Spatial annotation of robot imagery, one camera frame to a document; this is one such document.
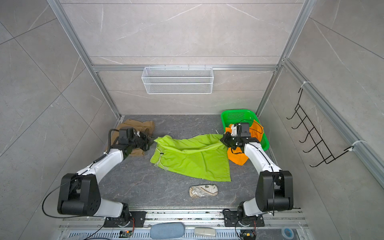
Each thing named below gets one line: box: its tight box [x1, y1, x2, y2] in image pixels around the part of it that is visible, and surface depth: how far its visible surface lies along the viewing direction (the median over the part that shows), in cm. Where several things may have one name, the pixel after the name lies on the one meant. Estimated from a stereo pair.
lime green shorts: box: [150, 134, 231, 182], surface depth 94 cm
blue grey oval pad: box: [150, 222, 185, 239], surface depth 70 cm
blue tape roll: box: [281, 226, 295, 240], surface depth 71 cm
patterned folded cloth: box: [189, 184, 218, 198], surface depth 81 cm
